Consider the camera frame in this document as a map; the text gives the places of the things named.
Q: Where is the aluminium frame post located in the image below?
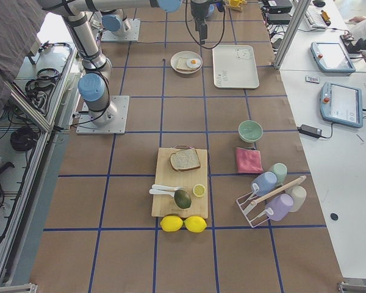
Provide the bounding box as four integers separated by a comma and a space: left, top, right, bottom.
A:
273, 0, 310, 70

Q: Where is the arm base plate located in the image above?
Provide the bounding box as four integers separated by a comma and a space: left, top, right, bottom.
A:
101, 15, 141, 43
76, 95, 129, 135

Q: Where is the left whole lemon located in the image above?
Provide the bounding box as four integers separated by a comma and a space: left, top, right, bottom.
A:
160, 215, 184, 232

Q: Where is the cream bear tray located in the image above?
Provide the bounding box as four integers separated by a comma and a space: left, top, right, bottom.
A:
212, 45, 259, 89

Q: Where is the white plastic fork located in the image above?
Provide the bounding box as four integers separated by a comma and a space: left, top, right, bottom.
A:
152, 184, 187, 191

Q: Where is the purple cup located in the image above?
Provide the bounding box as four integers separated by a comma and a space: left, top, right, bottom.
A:
265, 194, 293, 221

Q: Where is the black power adapter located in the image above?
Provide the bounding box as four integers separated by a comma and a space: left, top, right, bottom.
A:
297, 124, 322, 139

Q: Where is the fried egg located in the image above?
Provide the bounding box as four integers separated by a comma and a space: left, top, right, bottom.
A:
186, 58, 201, 69

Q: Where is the round cream plate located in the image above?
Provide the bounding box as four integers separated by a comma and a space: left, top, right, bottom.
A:
170, 51, 203, 74

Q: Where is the half lemon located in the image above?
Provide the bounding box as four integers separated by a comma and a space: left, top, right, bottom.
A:
192, 184, 206, 198

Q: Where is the green cup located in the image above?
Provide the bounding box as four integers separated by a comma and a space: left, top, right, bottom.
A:
268, 162, 287, 186

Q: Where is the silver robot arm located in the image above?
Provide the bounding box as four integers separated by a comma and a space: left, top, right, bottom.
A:
38, 1, 182, 128

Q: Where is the whole lemon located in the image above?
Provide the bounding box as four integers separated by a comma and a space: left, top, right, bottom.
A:
184, 215, 207, 233
160, 215, 184, 232

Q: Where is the grey fabric cover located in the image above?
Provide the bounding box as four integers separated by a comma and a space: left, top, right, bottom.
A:
0, 1, 46, 114

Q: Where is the avocado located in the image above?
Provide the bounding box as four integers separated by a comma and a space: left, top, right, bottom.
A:
174, 189, 192, 209

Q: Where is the far teach pendant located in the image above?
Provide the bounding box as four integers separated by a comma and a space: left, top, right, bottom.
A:
310, 42, 356, 74

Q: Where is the pink cloth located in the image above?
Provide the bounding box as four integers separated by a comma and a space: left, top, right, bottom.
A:
236, 147, 263, 174

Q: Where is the right whole lemon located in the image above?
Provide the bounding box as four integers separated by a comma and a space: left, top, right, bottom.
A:
184, 215, 207, 233

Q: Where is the small white card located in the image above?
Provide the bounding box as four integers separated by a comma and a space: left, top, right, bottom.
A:
305, 75, 320, 84

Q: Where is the teach pendant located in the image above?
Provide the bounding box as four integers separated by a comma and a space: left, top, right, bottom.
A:
310, 42, 356, 74
319, 82, 363, 128

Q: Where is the near teach pendant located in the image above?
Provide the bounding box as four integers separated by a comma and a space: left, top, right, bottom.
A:
319, 82, 363, 128

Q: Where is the bread slice under egg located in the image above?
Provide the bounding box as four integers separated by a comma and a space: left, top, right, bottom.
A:
176, 58, 195, 71

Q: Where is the white plastic knife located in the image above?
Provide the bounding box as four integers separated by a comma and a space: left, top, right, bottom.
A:
149, 189, 175, 197

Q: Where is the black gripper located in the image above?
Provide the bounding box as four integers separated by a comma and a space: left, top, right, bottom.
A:
190, 0, 212, 45

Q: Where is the wooden cutting board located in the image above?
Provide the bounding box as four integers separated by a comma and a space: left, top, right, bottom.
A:
151, 148, 209, 219

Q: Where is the green bowl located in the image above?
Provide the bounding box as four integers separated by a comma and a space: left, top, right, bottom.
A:
238, 120, 263, 143

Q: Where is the blue cup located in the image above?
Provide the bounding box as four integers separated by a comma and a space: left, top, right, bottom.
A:
251, 172, 277, 197

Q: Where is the cream cup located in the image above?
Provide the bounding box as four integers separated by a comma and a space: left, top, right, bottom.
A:
285, 186, 307, 212

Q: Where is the white wire cup rack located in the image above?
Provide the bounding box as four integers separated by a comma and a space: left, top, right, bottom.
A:
236, 175, 306, 228

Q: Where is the bread slice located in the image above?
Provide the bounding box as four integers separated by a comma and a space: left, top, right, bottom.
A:
170, 148, 201, 172
176, 58, 195, 71

